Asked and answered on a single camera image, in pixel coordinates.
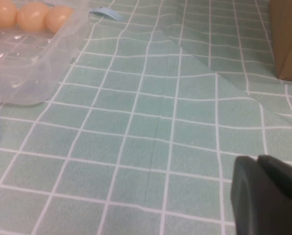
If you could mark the green checked tablecloth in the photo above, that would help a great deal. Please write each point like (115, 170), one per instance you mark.
(160, 122)

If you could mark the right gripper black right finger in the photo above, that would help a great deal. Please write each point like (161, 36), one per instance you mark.
(285, 176)

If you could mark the light blue plastic fork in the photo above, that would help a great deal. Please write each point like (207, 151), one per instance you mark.
(106, 12)

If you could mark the clear plastic egg box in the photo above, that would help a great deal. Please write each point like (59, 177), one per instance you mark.
(38, 63)

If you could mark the tan egg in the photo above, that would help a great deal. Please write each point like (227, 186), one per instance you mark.
(1, 12)
(33, 16)
(59, 19)

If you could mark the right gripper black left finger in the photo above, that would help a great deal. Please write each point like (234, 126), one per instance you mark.
(253, 203)

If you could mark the brown cardboard box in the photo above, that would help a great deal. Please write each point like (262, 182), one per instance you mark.
(287, 36)

